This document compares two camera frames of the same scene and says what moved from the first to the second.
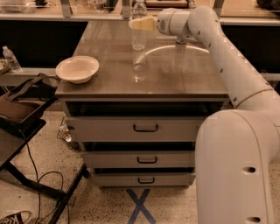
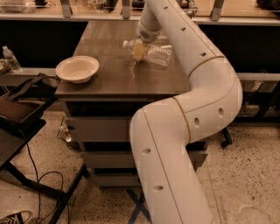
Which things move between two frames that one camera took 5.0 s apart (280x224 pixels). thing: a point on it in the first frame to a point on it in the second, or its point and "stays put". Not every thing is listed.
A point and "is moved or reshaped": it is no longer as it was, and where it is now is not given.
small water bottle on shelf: (13, 64) stays put
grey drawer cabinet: (139, 129) stays put
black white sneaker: (15, 218) stays put
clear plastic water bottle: (139, 37) is moved or reshaped
